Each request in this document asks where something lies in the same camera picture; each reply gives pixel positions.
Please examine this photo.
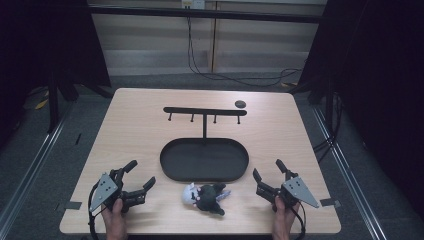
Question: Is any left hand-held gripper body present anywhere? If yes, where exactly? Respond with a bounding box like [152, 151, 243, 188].
[88, 168, 148, 214]

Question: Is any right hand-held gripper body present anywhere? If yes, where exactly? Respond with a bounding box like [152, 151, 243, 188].
[255, 175, 321, 213]

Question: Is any black and white plush doll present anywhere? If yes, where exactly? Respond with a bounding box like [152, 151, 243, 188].
[181, 181, 232, 217]

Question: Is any black hook rack with tray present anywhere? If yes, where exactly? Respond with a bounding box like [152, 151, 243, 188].
[159, 106, 251, 184]

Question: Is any person's right hand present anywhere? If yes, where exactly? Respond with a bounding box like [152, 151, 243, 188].
[271, 195, 301, 233]

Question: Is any person's left hand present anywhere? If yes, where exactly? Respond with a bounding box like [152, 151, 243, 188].
[100, 198, 130, 233]

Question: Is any black metal stand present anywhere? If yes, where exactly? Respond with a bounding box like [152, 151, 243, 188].
[46, 64, 115, 135]

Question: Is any yellow tape piece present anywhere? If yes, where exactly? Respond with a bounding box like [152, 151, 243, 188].
[34, 97, 50, 111]

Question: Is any dark curtain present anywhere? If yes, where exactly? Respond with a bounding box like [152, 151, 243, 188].
[297, 0, 424, 219]
[0, 0, 112, 141]

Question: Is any black horizontal bar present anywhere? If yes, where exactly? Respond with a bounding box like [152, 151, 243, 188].
[87, 4, 323, 25]

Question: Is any right hand-held gripper cable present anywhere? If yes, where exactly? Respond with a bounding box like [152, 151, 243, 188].
[293, 201, 307, 240]

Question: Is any hand-held gripper cable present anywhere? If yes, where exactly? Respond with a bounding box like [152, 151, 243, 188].
[87, 190, 102, 240]
[293, 201, 307, 240]

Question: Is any left hand-held gripper cable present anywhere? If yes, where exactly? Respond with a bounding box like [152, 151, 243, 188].
[87, 190, 102, 240]

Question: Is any black cable bundle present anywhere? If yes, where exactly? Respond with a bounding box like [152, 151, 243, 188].
[312, 92, 345, 165]

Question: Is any metal floor rail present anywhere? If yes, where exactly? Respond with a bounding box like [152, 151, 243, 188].
[0, 99, 75, 234]
[310, 104, 389, 240]

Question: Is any long black floor cable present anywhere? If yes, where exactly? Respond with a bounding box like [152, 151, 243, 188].
[186, 15, 306, 89]

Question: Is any white wall outlet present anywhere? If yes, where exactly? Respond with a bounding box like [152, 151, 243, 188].
[181, 0, 206, 11]

